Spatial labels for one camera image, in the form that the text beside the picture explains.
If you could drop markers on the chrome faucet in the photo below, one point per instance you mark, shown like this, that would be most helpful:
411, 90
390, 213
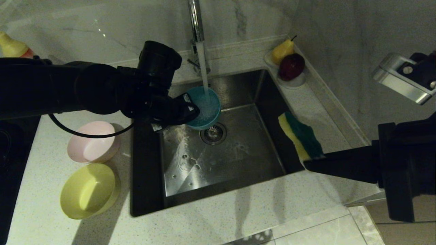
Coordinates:
196, 20

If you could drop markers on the yellow pear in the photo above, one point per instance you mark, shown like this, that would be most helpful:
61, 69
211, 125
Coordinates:
281, 52

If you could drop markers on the yellow plastic bowl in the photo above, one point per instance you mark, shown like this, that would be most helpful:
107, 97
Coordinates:
87, 190

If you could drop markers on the blue plastic bowl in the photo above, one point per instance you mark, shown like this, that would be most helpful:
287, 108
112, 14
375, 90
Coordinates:
209, 109

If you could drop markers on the stainless steel sink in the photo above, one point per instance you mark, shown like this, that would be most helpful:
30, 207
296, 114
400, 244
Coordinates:
238, 163

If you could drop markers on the light wooden cabinet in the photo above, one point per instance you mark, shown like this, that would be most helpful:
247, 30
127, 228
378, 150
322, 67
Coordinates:
378, 234

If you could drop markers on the yellow and green sponge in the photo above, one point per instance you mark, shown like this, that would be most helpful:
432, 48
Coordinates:
303, 136

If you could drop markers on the metal sink drain strainer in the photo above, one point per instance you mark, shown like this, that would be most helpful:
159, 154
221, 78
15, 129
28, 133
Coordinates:
214, 136

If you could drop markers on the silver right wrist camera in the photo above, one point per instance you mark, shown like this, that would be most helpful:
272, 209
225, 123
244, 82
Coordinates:
395, 78

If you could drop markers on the yellow detergent bottle red label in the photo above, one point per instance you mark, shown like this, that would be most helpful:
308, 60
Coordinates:
12, 47

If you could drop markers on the dark red apple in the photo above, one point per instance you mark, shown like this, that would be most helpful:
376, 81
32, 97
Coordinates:
291, 66

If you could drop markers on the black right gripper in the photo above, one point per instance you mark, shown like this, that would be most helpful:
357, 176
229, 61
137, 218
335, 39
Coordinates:
408, 160

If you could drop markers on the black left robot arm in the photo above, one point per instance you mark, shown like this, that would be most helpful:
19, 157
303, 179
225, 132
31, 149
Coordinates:
68, 88

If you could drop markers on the black induction cooktop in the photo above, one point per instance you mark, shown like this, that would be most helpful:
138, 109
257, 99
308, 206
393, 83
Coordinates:
10, 170

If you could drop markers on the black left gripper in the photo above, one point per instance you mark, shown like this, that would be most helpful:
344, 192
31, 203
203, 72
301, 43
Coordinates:
143, 98

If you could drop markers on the small white dish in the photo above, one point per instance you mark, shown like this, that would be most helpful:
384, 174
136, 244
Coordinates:
293, 84

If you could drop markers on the pink plastic bowl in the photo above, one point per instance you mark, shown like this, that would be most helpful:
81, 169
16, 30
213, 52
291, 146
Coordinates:
92, 143

